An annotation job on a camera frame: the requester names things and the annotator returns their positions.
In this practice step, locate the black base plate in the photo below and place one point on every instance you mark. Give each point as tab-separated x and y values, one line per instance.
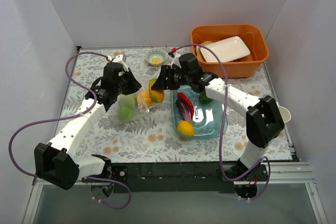
169	177

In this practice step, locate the orange plastic bin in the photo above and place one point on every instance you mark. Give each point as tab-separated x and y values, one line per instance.
251	36

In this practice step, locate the white cup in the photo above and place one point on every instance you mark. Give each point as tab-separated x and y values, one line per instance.
285	114

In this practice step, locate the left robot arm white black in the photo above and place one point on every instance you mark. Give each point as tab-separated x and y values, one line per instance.
55	161

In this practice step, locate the light green bumpy fruit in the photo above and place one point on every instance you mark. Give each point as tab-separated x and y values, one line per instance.
125	114

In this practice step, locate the clear blue plastic tray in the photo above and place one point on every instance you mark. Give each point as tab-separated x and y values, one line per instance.
207	118

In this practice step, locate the green cabbage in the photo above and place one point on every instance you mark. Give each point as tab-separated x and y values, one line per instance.
128	101

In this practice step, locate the aluminium frame rail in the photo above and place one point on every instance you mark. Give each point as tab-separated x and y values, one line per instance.
65	174

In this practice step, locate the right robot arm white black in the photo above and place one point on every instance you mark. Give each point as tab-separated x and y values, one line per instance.
263	118

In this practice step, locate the white rectangular plate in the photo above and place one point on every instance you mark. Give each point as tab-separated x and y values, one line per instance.
229	49

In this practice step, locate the red chili pepper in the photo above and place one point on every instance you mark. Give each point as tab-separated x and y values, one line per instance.
183	97

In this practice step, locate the yellow lemon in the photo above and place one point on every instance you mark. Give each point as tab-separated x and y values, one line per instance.
185	128

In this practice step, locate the small patterned bowl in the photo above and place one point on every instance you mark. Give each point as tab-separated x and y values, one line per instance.
156	56

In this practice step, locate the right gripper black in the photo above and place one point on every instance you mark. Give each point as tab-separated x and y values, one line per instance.
167	77

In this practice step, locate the clear zip top bag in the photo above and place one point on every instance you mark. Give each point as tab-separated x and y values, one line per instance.
144	81

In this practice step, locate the orange peach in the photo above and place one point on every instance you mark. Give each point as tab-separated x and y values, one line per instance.
144	99

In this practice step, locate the orange green mango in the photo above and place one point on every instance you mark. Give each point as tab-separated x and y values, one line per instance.
157	96

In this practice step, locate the purple eggplant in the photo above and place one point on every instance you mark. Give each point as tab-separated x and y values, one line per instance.
184	110

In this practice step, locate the dark green lime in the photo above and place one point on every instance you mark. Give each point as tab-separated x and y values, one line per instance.
204	99

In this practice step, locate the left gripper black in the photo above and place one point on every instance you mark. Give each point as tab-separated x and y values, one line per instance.
128	82

